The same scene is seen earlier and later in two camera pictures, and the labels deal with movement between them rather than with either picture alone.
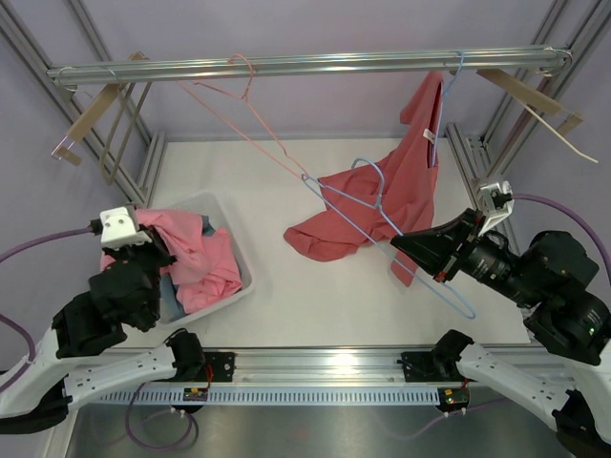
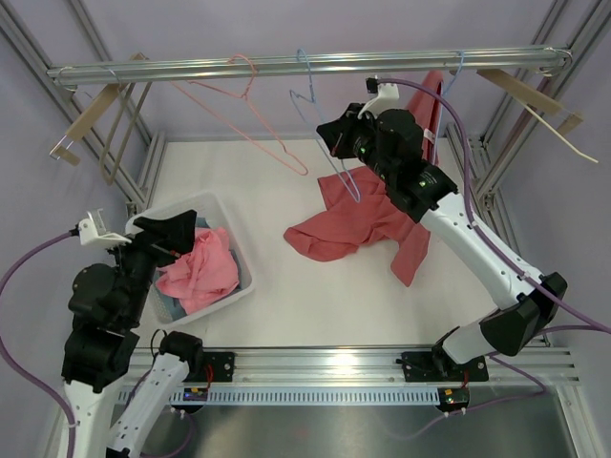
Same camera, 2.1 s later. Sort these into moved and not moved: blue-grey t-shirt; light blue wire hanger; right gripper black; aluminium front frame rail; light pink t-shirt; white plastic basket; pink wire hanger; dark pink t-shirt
Moved: blue-grey t-shirt; right gripper black; light blue wire hanger
Not moved: white plastic basket; aluminium front frame rail; light pink t-shirt; dark pink t-shirt; pink wire hanger
